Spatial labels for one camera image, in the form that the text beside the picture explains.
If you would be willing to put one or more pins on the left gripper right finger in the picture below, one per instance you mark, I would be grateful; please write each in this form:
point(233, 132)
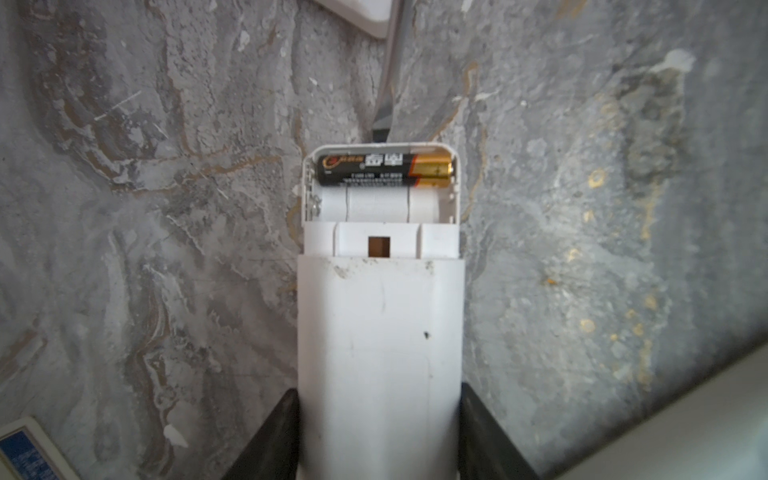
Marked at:
point(484, 449)

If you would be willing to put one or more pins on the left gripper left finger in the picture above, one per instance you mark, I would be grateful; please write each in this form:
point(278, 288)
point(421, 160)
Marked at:
point(273, 452)

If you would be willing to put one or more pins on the white remote control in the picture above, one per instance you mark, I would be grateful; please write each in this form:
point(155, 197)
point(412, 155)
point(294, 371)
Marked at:
point(380, 303)

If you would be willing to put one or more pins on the white remote with label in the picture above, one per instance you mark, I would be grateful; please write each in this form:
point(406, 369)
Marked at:
point(27, 453)

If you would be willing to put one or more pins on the orange black screwdriver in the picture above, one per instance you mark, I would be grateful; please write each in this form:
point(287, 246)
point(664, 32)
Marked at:
point(397, 33)

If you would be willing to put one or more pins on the white battery cover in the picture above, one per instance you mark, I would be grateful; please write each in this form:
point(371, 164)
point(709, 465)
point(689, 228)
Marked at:
point(370, 16)

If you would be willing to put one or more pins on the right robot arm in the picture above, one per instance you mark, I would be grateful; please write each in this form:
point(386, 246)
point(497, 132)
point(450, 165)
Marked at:
point(716, 431)

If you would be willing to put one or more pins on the battery in remote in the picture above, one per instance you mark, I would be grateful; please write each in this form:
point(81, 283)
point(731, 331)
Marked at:
point(429, 170)

